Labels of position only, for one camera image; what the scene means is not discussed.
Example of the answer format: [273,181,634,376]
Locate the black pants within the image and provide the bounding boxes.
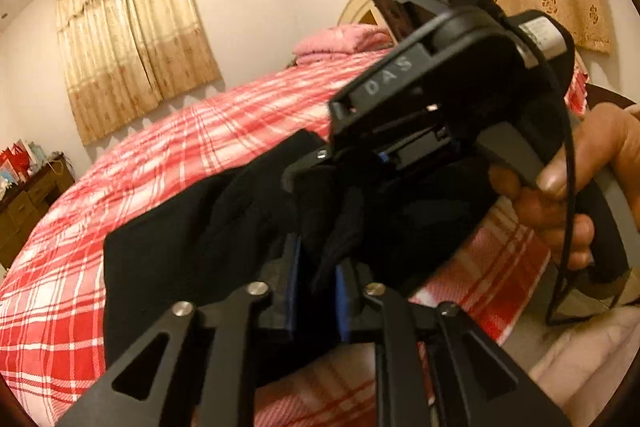
[103,130,497,363]

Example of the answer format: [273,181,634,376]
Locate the right hand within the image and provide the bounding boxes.
[488,103,640,262]

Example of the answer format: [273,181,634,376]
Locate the pink folded blanket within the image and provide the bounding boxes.
[293,24,394,65]

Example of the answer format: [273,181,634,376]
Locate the red white plaid bedspread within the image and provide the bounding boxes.
[0,48,589,427]

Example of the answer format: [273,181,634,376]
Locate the dark wooden dresser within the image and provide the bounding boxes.
[0,153,75,269]

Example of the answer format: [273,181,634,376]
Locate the beige patterned window curtain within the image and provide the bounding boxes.
[55,0,222,145]

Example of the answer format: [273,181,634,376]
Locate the red gift bags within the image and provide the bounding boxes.
[1,144,30,182]

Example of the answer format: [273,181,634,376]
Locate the black cable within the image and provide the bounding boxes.
[504,13,626,327]

